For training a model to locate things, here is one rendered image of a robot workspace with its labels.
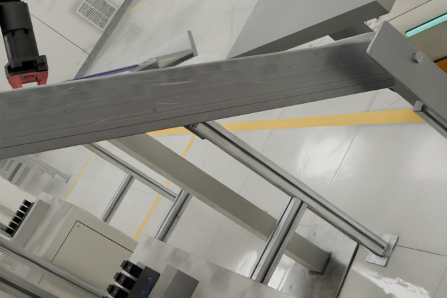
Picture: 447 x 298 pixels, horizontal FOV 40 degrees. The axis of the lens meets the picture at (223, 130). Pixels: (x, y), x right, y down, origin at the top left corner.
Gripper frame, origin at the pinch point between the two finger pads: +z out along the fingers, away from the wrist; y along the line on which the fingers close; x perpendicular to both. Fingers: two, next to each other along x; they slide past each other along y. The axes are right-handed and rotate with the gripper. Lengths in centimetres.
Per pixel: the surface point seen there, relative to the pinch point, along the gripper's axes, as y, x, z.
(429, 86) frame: 64, 34, 8
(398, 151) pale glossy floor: -24, 104, 33
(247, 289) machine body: 41, 17, 32
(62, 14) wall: -749, 181, -144
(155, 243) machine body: -0.7, 17.4, 31.6
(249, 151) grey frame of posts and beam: -10, 48, 19
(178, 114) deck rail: 60, 5, 5
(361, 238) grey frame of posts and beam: -10, 75, 49
